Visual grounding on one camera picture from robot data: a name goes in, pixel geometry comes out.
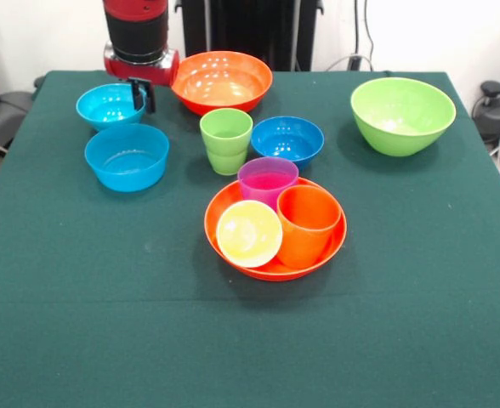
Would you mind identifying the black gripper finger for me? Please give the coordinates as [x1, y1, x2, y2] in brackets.
[143, 81, 157, 115]
[129, 78, 147, 111]

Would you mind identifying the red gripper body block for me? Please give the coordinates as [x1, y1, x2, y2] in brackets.
[102, 41, 181, 88]

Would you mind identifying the light blue plastic bowl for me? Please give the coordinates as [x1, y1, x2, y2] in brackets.
[75, 82, 148, 133]

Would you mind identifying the purple plastic cup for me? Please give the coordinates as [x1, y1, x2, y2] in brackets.
[236, 156, 299, 212]

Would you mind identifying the yellow plastic cup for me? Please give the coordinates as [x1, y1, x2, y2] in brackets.
[215, 200, 284, 269]

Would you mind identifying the orange plastic cup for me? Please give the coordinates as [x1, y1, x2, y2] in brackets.
[276, 184, 343, 269]

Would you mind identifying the orange plastic bowl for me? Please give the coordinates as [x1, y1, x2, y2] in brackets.
[171, 50, 274, 116]
[203, 177, 349, 282]

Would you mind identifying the blue ribbed plastic bowl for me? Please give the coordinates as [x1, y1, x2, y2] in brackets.
[84, 122, 171, 193]

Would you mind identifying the green plastic cup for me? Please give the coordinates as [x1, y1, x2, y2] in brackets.
[199, 108, 254, 177]

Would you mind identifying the dark blue plastic bowl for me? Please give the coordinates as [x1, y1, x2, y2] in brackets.
[250, 116, 326, 172]

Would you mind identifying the green plastic bowl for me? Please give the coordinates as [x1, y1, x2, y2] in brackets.
[350, 76, 457, 157]

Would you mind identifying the dark green tablecloth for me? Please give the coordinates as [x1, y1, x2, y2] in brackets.
[0, 70, 500, 408]

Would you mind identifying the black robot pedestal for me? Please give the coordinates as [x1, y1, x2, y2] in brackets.
[174, 0, 324, 72]

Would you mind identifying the grey pedestal foot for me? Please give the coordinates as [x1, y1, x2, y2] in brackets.
[470, 80, 500, 144]
[0, 91, 37, 145]

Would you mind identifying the black hanging wall cable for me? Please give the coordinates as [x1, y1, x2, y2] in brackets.
[354, 0, 377, 59]

